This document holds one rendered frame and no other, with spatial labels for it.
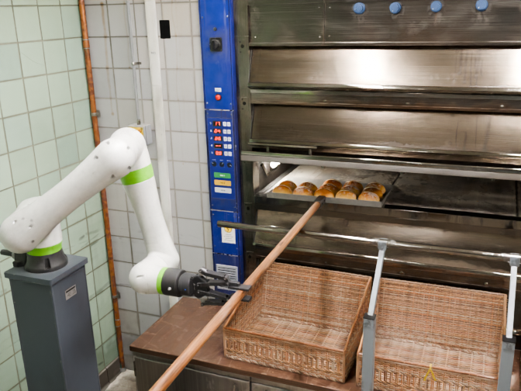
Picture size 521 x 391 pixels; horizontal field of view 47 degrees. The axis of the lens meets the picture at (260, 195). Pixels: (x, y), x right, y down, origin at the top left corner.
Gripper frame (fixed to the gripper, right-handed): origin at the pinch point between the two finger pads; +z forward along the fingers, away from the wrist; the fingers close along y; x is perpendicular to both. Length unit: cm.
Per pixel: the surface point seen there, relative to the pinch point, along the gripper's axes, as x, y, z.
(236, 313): -63, 46, -29
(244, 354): -51, 58, -21
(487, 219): -97, 2, 73
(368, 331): -39, 29, 35
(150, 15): -100, -83, -83
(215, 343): -61, 62, -39
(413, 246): -61, 3, 47
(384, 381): -49, 57, 40
